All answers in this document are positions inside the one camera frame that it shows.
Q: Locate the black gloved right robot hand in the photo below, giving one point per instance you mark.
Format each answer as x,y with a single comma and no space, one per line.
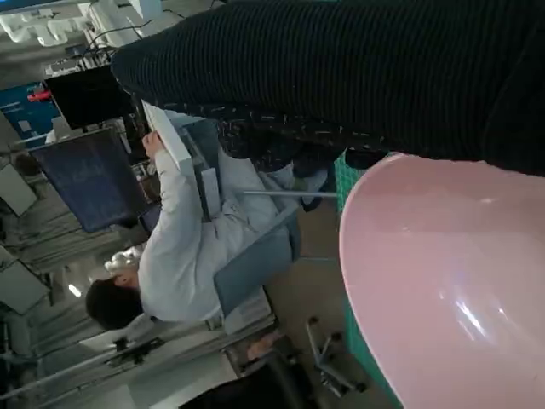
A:
340,64

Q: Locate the pink bowl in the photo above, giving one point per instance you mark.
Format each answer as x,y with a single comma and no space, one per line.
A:
447,277

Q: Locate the green cutting mat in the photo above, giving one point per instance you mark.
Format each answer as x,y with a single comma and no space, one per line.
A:
347,183

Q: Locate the white desk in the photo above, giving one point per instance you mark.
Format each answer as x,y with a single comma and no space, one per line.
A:
170,136

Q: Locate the grey office chair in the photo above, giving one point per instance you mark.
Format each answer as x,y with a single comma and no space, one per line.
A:
255,268

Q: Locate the person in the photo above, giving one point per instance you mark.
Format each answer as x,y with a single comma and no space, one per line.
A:
183,255

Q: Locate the black monitor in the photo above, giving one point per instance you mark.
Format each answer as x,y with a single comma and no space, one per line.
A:
85,98

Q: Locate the white vented box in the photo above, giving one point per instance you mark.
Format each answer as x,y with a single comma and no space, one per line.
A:
249,315

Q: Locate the dark blue panel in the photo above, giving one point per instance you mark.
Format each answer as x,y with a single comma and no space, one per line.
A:
89,183

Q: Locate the black office chair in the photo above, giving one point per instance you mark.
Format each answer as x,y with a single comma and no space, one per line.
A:
277,379

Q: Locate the black desk device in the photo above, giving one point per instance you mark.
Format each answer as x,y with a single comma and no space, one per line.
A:
127,351

